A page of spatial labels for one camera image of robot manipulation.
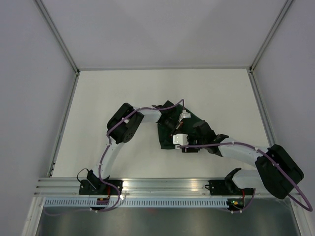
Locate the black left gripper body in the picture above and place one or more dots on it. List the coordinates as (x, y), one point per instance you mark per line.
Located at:
(170, 125)

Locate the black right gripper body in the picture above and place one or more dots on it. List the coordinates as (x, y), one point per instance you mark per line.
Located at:
(193, 139)

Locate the dark green cloth napkin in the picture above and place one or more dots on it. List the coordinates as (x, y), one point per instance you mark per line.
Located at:
(187, 127)

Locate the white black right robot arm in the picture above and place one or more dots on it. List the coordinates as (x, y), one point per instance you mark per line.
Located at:
(273, 168)

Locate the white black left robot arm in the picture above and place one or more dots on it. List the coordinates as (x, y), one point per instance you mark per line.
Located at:
(121, 128)

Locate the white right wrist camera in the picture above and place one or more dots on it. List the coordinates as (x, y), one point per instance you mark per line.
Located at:
(180, 140)

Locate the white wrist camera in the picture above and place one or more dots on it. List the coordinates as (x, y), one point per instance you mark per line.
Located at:
(184, 114)
(180, 140)

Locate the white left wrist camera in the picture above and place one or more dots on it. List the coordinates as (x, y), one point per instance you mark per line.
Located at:
(184, 114)

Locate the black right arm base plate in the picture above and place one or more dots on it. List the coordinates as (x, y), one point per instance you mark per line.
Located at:
(219, 187)

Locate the aluminium right side rail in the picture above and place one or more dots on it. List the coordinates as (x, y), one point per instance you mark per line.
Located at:
(271, 138)

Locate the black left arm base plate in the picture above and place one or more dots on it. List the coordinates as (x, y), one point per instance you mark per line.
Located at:
(101, 189)

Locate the aluminium front rail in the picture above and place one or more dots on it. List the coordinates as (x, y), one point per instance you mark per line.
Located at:
(131, 187)

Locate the white slotted cable duct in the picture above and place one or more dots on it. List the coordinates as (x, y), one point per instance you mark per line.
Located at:
(138, 202)

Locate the aluminium left frame post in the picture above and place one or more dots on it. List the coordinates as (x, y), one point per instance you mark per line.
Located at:
(56, 34)

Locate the aluminium frame post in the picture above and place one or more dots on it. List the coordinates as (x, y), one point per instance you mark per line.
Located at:
(56, 34)
(271, 33)

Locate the aluminium right frame post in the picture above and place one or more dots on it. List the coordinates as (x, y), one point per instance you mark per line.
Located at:
(271, 33)

